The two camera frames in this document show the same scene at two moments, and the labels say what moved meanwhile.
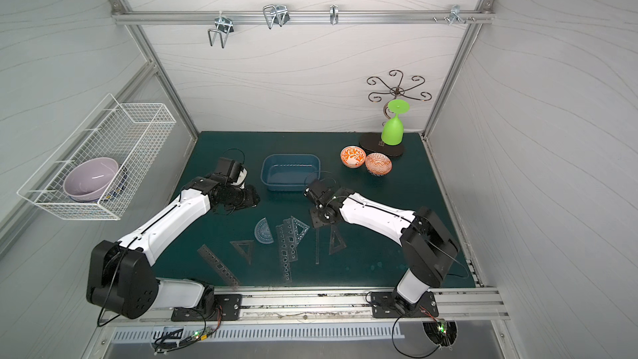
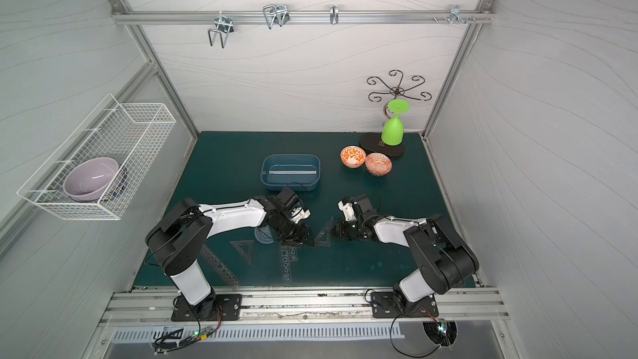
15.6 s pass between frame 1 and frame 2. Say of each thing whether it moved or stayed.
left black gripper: moved
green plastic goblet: stayed
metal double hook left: stayed
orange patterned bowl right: stayed
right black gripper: moved
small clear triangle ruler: stayed
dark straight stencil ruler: stayed
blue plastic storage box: stayed
